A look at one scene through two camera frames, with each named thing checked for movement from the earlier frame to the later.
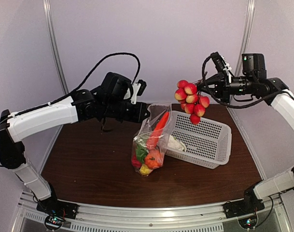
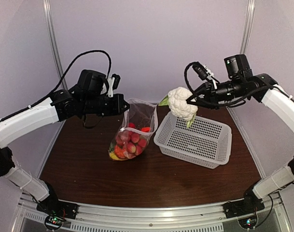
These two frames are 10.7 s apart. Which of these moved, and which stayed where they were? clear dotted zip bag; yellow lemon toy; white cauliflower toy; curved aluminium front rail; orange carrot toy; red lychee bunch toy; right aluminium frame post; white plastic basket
Moved: clear dotted zip bag; yellow lemon toy; white cauliflower toy; orange carrot toy; red lychee bunch toy
Stayed: white plastic basket; curved aluminium front rail; right aluminium frame post
